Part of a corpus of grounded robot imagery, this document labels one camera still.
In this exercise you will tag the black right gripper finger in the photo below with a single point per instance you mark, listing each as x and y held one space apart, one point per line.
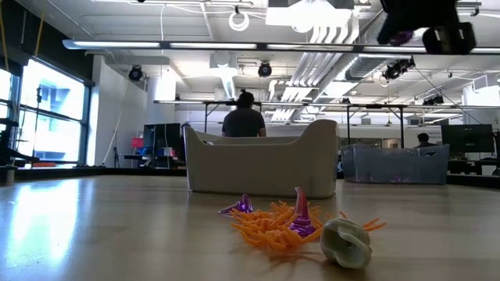
386 33
465 39

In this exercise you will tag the dark translucent plastic bin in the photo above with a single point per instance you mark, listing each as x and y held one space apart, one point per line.
390 168

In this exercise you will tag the white plastic bin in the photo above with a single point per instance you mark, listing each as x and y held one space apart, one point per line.
265 168

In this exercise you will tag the black ceiling spotlights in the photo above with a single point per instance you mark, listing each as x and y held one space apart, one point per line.
433 100
394 70

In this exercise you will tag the black computer monitor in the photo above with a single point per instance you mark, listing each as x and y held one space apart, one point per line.
164 136
466 138

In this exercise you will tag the person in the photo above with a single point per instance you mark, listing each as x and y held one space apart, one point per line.
244 121
425 141

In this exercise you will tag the black overhead crossbar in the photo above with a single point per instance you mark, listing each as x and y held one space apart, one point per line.
261 47

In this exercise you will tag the dark background desk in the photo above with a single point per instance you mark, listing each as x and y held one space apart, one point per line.
468 166

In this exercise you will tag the orange plastic spider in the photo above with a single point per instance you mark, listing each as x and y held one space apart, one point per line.
373 225
269 238
283 208
250 218

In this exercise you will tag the small pale plastic skull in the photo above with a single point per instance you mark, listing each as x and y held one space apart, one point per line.
343 244

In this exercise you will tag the red box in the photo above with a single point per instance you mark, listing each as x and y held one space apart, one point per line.
137 143

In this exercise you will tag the white leaning pole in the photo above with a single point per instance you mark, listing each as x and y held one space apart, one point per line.
112 138

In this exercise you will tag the black chair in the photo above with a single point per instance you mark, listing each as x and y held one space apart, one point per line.
15 156

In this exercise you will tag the black frame background table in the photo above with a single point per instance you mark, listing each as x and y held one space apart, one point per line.
375 105
213 103

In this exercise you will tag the black overhead camera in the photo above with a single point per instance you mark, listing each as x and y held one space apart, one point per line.
135 73
265 69

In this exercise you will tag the black aluminium table frame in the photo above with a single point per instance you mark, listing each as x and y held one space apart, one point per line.
117 171

